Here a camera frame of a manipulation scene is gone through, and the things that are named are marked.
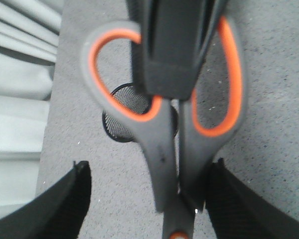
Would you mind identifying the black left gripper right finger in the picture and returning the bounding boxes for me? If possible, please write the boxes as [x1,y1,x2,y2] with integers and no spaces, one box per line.
[206,158,299,239]

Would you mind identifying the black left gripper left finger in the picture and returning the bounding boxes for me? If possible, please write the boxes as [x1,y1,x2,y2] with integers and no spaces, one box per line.
[0,161,92,239]

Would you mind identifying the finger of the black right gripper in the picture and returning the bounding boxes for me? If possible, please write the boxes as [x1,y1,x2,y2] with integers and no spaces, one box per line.
[127,0,228,100]

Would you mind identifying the grey orange-handled scissors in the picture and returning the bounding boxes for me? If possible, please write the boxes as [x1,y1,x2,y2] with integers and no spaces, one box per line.
[80,13,248,239]

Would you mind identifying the black mesh pen bucket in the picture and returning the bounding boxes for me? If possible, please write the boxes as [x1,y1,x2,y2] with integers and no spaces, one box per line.
[102,83,178,143]

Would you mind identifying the grey pleated curtain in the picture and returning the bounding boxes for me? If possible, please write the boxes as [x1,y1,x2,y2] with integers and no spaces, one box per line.
[0,0,65,219]

